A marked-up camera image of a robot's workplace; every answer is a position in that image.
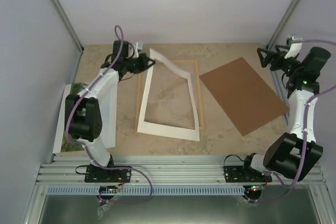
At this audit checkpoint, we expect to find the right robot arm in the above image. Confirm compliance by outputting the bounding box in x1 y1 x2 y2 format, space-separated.
241 45 331 182

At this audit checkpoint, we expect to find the light wooden picture frame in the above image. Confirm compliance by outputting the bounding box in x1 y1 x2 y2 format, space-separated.
134 59 205 132

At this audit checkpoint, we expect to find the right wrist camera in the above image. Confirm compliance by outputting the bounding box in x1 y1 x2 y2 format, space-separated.
284 35 303 59

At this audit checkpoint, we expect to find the brown backing board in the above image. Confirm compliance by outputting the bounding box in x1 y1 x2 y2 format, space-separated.
200 58 289 136

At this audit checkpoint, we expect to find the aluminium mounting rail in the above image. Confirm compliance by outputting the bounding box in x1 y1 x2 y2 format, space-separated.
35 155 328 184

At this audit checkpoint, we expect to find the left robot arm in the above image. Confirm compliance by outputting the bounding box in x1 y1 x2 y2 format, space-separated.
64 40 155 182

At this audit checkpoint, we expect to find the white photo mat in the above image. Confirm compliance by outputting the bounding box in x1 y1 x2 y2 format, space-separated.
137 48 200 142

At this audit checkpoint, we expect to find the aluminium corner post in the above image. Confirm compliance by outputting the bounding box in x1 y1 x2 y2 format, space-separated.
266 0 301 49
35 0 85 53

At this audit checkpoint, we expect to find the right aluminium corner post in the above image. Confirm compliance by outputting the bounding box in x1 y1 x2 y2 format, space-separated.
266 0 301 49

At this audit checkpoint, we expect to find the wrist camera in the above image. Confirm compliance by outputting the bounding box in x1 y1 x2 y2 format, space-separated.
134 41 143 58
284 35 303 59

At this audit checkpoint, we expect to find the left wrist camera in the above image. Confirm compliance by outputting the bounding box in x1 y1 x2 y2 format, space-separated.
134 41 143 58

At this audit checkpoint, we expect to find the slotted grey cable duct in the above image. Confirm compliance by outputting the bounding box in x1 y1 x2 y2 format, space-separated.
47 185 245 196

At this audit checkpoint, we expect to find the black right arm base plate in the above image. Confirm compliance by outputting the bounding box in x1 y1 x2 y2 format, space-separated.
224 166 272 183

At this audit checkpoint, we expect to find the left aluminium corner post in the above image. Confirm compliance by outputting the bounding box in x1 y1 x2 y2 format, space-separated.
35 0 85 53

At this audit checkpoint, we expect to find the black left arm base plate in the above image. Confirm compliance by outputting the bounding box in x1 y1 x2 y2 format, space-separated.
84 165 132 184

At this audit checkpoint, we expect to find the landscape photo print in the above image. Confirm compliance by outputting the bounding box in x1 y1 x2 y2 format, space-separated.
53 82 89 154

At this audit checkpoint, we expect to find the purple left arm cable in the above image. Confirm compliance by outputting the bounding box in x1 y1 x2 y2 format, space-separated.
64 25 153 205

